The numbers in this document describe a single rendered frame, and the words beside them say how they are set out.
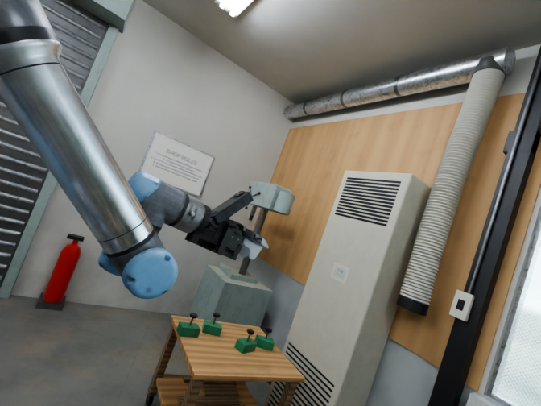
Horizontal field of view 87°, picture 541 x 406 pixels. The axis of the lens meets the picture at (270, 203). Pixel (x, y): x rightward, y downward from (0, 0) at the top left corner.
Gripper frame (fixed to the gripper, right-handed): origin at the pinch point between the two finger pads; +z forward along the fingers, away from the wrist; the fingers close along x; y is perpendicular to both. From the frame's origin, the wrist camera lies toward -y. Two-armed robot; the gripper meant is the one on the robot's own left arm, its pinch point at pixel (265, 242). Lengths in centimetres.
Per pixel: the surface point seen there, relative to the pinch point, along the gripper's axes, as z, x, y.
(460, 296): 119, 6, -20
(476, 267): 117, 11, -35
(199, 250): 94, -229, 5
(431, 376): 136, -5, 21
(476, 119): 101, 4, -113
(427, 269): 113, -8, -28
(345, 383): 114, -36, 43
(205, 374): 40, -58, 56
